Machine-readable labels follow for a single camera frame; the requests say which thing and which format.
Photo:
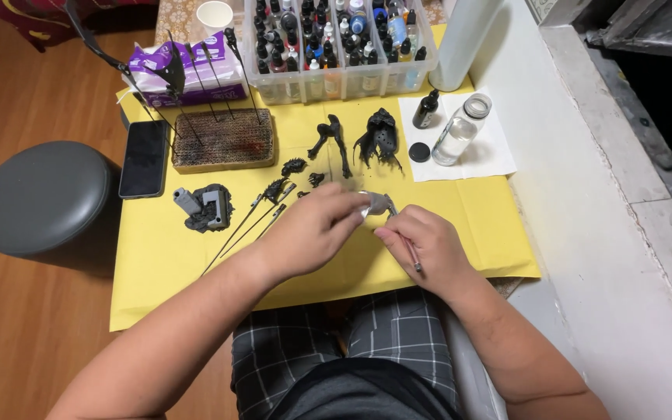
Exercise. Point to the person's left hand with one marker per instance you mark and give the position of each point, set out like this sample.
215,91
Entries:
307,233

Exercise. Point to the person's right hand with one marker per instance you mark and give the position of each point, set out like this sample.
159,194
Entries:
432,254

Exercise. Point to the person's left fingers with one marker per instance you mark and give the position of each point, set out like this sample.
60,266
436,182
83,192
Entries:
345,204

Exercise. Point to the person's right fingers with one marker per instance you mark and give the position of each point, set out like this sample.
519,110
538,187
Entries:
400,227

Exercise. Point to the gray miniature part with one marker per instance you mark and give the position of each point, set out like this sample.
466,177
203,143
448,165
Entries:
378,203

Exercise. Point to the small black miniature part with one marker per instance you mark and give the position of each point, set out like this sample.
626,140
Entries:
316,179

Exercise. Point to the tiny black miniature bit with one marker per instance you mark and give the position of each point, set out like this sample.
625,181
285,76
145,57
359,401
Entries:
303,194

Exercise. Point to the black spiky miniature part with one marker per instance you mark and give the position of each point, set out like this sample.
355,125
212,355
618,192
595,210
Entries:
293,167

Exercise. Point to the black miniature leg part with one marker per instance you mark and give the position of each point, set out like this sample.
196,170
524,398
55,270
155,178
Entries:
333,134

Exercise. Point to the black part on clip stick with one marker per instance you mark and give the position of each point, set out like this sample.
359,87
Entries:
275,190

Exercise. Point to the black miniature wing part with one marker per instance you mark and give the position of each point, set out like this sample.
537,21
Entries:
380,137

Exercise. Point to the thin clip stick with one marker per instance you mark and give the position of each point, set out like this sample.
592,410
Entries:
270,221
257,224

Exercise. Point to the black bottle cap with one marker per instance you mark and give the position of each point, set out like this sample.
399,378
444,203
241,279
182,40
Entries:
419,152

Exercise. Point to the clear glass bottle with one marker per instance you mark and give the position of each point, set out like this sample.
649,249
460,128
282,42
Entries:
459,131

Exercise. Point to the black dropper bottle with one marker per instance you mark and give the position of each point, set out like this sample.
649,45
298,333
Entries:
425,111

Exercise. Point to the white paper towel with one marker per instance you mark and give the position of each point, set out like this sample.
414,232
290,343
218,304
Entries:
493,146

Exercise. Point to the corrugated cardboard block holder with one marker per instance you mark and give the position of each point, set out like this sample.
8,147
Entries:
224,140

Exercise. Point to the gray miniature base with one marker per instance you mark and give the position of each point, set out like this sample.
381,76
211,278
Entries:
207,207

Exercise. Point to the clear organizer of paint bottles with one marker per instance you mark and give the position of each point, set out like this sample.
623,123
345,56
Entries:
336,52

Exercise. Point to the gray plaid shorts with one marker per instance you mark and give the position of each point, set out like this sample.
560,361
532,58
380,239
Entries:
289,350

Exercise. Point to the upright clip stick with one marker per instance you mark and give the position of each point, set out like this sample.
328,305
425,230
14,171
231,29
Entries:
242,73
218,79
202,81

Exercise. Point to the dark shirt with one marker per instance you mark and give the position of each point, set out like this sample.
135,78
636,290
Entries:
365,391

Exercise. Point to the yellow paper mat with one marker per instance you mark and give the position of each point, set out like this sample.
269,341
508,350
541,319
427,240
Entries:
161,256

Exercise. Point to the white cylindrical roll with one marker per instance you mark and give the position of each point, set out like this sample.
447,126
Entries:
464,41

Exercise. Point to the purple white tissue pack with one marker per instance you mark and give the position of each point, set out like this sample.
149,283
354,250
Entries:
187,73

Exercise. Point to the black smartphone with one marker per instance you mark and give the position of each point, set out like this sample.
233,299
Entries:
144,158

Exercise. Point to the black fin part on stick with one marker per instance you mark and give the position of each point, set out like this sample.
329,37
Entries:
170,73

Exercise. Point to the white paper cup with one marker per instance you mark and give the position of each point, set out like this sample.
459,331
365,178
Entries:
214,16

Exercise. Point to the gold patterned tablecloth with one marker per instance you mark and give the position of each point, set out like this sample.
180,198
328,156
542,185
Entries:
175,20

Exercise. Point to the long black blade part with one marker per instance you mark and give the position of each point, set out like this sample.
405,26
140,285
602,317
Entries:
94,41

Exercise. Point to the gray round stool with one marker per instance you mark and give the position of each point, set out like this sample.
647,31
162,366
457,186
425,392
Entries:
44,198

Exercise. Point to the dark gray tray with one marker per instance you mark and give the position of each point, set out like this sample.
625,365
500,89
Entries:
651,29

